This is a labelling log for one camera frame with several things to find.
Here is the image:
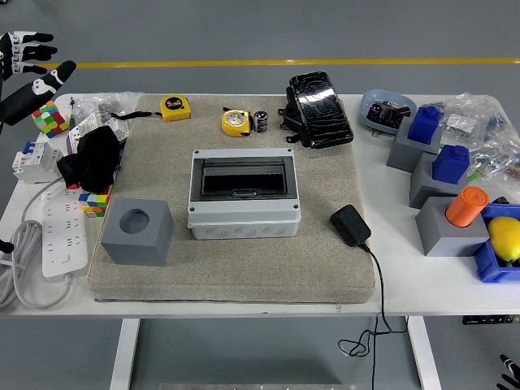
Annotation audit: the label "robot right hand black fingers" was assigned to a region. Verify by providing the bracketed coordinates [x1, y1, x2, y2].
[496, 353, 520, 390]

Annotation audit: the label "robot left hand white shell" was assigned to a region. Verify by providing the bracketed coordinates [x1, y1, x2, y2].
[0, 31, 77, 127]

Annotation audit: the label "smoked transparent box lid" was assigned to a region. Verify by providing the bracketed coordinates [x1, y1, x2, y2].
[193, 158, 290, 201]

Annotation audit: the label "grey plastic junction box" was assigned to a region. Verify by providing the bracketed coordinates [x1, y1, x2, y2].
[186, 148, 302, 241]

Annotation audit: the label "large colourful puzzle cube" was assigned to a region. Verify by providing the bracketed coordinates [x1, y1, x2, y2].
[31, 100, 70, 140]

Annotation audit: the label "black table control panel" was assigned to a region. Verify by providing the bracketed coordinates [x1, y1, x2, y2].
[461, 314, 520, 326]

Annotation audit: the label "white printed package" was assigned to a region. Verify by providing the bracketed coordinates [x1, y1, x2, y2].
[64, 111, 106, 155]

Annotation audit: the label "white circuit breaker blue lever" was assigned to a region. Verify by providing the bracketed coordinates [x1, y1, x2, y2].
[11, 136, 64, 186]

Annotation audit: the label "clear plastic bag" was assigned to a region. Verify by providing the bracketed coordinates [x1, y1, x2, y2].
[75, 91, 141, 123]

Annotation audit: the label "black cloth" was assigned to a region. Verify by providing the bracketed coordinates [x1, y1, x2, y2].
[55, 124, 123, 192]

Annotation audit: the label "white table leg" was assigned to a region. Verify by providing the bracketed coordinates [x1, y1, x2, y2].
[407, 316, 442, 390]
[109, 318, 141, 390]

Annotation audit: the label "small white breaker module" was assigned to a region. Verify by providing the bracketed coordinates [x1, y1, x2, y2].
[109, 119, 131, 141]

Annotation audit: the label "blue plastic bin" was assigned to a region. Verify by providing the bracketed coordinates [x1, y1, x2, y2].
[473, 202, 520, 284]

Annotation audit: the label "small colourful puzzle cube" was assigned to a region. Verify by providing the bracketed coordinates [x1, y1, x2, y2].
[77, 184, 112, 219]

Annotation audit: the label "yellow lemon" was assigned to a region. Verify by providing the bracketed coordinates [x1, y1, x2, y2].
[487, 216, 520, 263]

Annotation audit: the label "white power strip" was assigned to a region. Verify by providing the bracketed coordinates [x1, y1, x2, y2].
[41, 187, 89, 280]

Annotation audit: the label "yellow square tape measure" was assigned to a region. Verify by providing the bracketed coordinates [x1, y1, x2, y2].
[159, 95, 192, 122]

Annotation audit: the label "grey block holder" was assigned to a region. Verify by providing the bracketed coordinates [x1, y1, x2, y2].
[385, 119, 444, 174]
[414, 196, 491, 258]
[409, 152, 470, 210]

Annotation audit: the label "grey block with round hole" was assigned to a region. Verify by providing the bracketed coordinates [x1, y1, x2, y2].
[100, 197, 176, 267]

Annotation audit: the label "yellow tape measure round face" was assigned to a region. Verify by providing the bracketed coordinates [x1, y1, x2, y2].
[221, 108, 255, 138]

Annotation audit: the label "blue plastic block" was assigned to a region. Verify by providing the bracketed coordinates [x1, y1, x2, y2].
[407, 106, 443, 145]
[431, 145, 470, 184]

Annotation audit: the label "black power adapter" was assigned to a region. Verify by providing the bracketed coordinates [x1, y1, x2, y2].
[329, 204, 372, 247]

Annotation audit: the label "clear bags of components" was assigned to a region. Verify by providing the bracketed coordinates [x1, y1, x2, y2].
[430, 92, 520, 182]

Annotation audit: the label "blue-grey bowl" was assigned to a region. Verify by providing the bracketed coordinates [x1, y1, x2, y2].
[360, 89, 418, 137]

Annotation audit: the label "grey-brown mat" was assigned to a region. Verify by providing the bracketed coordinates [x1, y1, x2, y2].
[88, 93, 377, 304]

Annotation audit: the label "black glossy pad with stand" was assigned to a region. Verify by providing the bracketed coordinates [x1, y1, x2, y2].
[277, 71, 355, 150]

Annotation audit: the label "black tape measure strap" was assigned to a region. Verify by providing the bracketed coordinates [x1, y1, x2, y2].
[110, 110, 163, 122]

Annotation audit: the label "white power strip cable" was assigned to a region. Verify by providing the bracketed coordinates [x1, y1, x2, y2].
[0, 176, 78, 312]

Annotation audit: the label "black adapter cord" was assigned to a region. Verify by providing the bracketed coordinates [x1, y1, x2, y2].
[337, 241, 410, 390]

